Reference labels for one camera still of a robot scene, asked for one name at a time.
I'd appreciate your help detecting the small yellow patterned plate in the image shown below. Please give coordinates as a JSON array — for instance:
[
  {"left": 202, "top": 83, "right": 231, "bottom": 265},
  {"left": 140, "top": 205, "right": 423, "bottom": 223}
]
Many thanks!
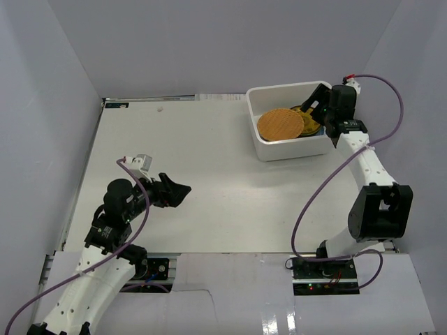
[{"left": 291, "top": 105, "right": 321, "bottom": 137}]

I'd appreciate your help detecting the woven wicker plate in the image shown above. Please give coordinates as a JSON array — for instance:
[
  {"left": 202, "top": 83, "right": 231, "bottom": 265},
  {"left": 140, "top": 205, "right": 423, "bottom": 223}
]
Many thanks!
[{"left": 257, "top": 108, "right": 305, "bottom": 142}]

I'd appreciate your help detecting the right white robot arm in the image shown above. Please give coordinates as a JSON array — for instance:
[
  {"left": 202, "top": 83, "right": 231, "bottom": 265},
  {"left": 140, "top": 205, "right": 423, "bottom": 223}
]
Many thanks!
[{"left": 301, "top": 80, "right": 413, "bottom": 278}]

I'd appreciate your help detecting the white plastic bin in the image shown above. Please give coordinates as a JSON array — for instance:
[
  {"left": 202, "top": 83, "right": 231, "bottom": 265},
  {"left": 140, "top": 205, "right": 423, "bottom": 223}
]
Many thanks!
[{"left": 246, "top": 80, "right": 333, "bottom": 162}]

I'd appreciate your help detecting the blue label sticker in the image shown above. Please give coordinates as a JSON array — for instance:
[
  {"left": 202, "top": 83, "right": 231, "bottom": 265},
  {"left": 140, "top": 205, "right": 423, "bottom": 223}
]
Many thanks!
[{"left": 104, "top": 102, "right": 129, "bottom": 109}]

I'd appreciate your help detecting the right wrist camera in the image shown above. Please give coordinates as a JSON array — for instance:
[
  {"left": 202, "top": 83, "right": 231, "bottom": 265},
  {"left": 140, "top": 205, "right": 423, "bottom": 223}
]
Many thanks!
[{"left": 343, "top": 74, "right": 361, "bottom": 96}]

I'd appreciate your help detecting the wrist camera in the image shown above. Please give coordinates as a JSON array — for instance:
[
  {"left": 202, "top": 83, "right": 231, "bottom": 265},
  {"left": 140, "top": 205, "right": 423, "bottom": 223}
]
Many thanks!
[
  {"left": 124, "top": 154, "right": 152, "bottom": 180},
  {"left": 343, "top": 74, "right": 361, "bottom": 96}
]

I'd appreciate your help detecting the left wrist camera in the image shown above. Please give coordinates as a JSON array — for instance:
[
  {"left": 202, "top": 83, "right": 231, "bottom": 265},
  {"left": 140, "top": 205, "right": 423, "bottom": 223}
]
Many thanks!
[{"left": 124, "top": 154, "right": 152, "bottom": 180}]

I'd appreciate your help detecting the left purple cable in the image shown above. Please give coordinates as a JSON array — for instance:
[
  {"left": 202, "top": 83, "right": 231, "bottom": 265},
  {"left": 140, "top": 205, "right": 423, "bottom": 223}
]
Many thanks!
[{"left": 6, "top": 158, "right": 172, "bottom": 335}]

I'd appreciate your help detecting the purple cable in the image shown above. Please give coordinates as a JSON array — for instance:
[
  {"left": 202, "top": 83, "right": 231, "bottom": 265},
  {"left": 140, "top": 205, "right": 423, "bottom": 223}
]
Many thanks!
[
  {"left": 285, "top": 73, "right": 404, "bottom": 290},
  {"left": 6, "top": 158, "right": 172, "bottom": 335}
]

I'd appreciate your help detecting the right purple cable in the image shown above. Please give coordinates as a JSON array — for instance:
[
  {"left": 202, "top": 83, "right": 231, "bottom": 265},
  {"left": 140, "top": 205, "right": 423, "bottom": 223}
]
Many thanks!
[{"left": 285, "top": 73, "right": 404, "bottom": 290}]

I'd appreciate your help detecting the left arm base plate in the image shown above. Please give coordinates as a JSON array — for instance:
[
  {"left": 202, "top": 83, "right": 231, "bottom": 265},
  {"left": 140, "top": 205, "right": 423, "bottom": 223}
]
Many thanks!
[{"left": 138, "top": 258, "right": 170, "bottom": 281}]

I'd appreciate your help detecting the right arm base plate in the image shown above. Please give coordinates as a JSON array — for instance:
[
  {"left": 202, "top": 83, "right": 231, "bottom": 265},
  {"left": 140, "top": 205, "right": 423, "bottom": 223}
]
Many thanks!
[{"left": 284, "top": 257, "right": 360, "bottom": 297}]

